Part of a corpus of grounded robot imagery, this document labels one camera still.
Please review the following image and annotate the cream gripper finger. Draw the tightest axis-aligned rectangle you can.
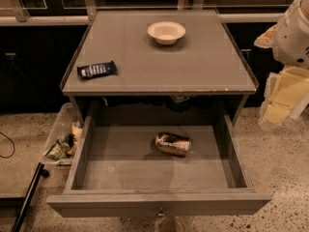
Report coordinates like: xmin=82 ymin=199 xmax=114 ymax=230
xmin=254 ymin=26 xmax=275 ymax=48
xmin=259 ymin=66 xmax=309 ymax=131

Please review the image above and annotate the orange soda can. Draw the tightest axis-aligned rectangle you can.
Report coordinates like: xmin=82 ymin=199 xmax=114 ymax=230
xmin=155 ymin=132 xmax=192 ymax=157

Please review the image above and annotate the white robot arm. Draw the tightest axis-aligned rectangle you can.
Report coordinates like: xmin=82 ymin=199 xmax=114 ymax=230
xmin=254 ymin=0 xmax=309 ymax=130

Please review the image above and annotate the grey cabinet with counter top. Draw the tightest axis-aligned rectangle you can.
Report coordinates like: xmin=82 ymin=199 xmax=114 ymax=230
xmin=59 ymin=9 xmax=260 ymax=128

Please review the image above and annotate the metal drawer knob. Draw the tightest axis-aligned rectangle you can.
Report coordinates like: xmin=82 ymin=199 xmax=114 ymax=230
xmin=156 ymin=206 xmax=167 ymax=218

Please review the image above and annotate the open grey top drawer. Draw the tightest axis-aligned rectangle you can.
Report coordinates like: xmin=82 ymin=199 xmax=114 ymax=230
xmin=47 ymin=101 xmax=271 ymax=217

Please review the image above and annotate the white bowl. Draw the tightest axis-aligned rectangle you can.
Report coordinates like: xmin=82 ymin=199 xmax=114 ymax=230
xmin=148 ymin=21 xmax=185 ymax=45

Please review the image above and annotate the dark blue snack bar wrapper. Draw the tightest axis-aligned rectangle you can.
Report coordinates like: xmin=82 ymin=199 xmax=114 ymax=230
xmin=77 ymin=61 xmax=118 ymax=79

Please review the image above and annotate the yellow snack bag in bin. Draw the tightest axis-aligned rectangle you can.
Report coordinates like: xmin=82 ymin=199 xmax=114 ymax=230
xmin=67 ymin=122 xmax=82 ymax=157

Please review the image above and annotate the clear plastic bin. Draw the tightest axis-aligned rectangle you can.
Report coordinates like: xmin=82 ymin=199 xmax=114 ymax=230
xmin=42 ymin=102 xmax=79 ymax=166

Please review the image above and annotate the green snack bag in bin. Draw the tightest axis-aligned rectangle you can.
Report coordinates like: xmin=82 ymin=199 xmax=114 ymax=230
xmin=45 ymin=140 xmax=69 ymax=160

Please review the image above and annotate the black bar on floor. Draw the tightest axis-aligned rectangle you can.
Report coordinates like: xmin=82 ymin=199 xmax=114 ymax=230
xmin=11 ymin=162 xmax=49 ymax=232

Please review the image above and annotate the white window frame rail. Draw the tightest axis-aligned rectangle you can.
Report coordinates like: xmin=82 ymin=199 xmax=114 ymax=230
xmin=0 ymin=0 xmax=294 ymax=25

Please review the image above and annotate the black cable on floor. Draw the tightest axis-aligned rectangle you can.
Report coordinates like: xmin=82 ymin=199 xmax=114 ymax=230
xmin=0 ymin=130 xmax=16 ymax=160

